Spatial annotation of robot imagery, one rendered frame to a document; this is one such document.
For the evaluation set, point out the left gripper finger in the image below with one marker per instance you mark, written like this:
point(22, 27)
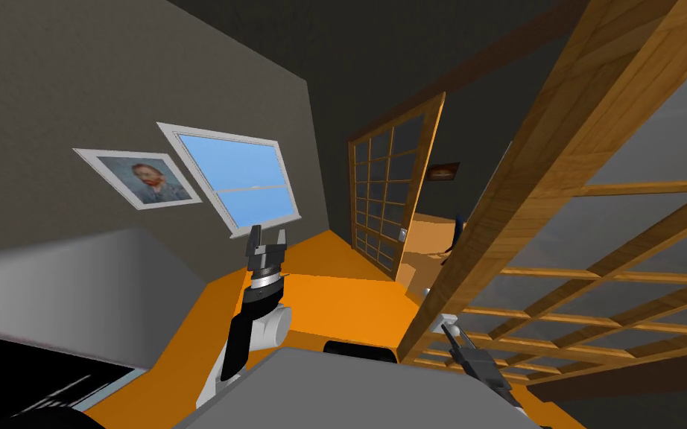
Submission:
point(282, 239)
point(254, 238)

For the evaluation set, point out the white framed window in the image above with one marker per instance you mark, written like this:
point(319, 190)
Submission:
point(236, 179)

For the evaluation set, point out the dark framed picture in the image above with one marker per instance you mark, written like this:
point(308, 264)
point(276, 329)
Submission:
point(442, 171)

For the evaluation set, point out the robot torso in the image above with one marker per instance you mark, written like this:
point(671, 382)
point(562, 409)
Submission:
point(349, 393)

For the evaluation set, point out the small wooden lattice door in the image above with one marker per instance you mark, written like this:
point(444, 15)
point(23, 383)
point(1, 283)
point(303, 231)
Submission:
point(418, 179)

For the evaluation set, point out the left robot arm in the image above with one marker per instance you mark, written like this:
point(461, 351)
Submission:
point(254, 333)

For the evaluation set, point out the large wooden lattice door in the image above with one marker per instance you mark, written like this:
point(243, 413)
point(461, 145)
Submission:
point(558, 179)

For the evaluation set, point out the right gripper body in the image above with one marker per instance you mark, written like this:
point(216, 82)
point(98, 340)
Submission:
point(477, 364)

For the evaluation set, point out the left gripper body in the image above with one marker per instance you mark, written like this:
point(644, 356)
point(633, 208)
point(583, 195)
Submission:
point(266, 259)

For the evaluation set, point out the white framed portrait picture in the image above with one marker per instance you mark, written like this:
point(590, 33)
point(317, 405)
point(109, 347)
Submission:
point(141, 179)

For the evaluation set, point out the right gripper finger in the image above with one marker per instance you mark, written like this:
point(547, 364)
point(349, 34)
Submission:
point(453, 338)
point(467, 338)

